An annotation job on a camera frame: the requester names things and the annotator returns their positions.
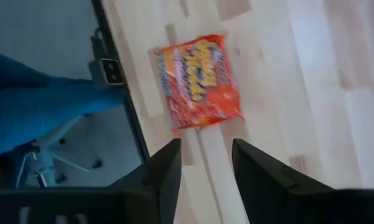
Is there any black aluminium table frame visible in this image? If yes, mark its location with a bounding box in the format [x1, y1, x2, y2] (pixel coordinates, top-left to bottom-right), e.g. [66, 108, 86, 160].
[90, 0, 150, 162]

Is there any orange spicy chicken noodle pack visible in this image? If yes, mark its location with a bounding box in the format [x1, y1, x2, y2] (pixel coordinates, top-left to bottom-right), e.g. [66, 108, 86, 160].
[152, 33, 245, 131]

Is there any white office chair base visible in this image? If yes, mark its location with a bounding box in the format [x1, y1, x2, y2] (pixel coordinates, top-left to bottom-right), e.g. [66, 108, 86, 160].
[15, 114, 103, 187]

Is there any person's leg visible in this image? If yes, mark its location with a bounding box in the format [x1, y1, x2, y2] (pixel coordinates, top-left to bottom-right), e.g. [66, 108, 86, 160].
[0, 48, 125, 161]

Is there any small black camera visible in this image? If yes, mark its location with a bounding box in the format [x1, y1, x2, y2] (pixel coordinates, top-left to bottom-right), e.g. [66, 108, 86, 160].
[99, 57, 125, 85]

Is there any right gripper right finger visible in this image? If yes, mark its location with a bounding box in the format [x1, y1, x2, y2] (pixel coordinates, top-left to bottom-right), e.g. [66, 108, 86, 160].
[231, 138, 374, 224]

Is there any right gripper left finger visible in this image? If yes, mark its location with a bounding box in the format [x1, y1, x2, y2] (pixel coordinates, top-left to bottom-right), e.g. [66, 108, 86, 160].
[0, 138, 183, 224]

